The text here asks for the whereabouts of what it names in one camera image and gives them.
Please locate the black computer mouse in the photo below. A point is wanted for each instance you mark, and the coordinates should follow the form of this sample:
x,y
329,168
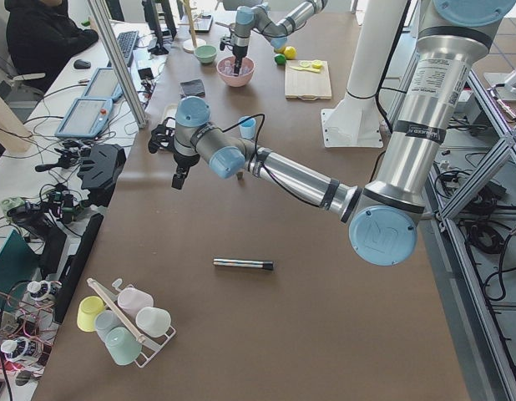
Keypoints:
x,y
81,64

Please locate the pink cup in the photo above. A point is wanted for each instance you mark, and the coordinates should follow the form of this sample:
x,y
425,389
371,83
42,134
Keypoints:
x,y
131,300

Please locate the near blue teach pendant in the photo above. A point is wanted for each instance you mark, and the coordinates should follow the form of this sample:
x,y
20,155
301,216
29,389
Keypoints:
x,y
86,118

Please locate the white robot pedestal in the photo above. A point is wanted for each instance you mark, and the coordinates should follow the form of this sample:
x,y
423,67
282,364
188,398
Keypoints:
x,y
355,121

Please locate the grey folded cloth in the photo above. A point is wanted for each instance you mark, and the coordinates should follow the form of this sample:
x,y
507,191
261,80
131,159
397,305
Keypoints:
x,y
194,87

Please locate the half lemon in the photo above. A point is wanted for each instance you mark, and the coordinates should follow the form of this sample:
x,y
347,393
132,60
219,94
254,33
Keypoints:
x,y
316,64

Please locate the aluminium frame rack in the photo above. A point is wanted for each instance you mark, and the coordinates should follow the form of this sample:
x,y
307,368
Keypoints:
x,y
472,195

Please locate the metal scoop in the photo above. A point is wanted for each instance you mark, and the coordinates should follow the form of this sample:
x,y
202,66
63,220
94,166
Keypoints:
x,y
229,26

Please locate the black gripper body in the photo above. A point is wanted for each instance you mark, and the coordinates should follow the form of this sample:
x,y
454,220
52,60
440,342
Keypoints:
x,y
240,53
182,160

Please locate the light blue plastic cup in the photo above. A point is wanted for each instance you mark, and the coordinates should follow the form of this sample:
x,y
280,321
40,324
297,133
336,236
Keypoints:
x,y
247,126

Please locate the mint green cup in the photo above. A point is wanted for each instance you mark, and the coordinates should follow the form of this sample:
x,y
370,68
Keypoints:
x,y
122,346

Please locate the grey blue cup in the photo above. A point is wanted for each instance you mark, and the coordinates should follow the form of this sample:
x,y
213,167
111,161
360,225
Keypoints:
x,y
106,321

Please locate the white wire cup rack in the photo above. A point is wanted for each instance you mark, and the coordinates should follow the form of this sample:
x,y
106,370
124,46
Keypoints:
x,y
151,347

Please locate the whole yellow lemon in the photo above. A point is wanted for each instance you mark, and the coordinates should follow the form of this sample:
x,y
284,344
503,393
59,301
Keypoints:
x,y
290,52

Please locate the steel muddler black tip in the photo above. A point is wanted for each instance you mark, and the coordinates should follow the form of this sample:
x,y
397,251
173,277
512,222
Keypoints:
x,y
264,265

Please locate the far blue teach pendant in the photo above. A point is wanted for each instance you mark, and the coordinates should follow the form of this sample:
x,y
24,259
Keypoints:
x,y
104,84

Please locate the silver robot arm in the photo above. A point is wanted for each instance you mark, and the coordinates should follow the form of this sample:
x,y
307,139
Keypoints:
x,y
383,215
257,18

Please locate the wooden cutting board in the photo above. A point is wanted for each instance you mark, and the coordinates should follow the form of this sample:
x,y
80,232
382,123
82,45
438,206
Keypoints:
x,y
307,85

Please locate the black keyboard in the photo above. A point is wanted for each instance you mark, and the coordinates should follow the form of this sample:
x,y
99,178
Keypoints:
x,y
127,43

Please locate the blue teach pendant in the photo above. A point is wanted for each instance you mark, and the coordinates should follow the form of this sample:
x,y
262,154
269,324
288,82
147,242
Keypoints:
x,y
104,84
86,118

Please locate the green ceramic bowl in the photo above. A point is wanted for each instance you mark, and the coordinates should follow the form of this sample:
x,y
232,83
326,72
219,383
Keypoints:
x,y
205,53

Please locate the aluminium frame post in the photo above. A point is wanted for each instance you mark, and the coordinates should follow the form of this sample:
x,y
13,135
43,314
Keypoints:
x,y
98,12

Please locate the black angular device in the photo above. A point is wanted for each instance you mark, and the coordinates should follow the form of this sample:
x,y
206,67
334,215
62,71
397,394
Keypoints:
x,y
100,167

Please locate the white cup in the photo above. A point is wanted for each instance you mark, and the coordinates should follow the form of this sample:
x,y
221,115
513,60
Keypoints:
x,y
153,321

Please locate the yellow cup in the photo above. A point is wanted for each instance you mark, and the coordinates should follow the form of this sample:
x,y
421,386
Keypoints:
x,y
88,309

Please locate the pink bowl of ice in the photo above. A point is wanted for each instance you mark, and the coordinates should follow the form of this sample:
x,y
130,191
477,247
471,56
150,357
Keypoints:
x,y
226,70

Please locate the yellow plastic knife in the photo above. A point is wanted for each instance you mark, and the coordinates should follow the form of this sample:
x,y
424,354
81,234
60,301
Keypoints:
x,y
306,69

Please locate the wooden stand round base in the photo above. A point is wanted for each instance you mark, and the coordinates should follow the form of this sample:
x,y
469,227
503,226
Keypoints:
x,y
192,43

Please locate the green lime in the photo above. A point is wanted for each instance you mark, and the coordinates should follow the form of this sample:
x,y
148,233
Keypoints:
x,y
280,59

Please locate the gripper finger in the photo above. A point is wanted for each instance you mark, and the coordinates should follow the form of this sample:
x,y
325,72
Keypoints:
x,y
238,65
179,177

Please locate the person in black jacket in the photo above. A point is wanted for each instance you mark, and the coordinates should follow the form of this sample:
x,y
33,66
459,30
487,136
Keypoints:
x,y
42,38

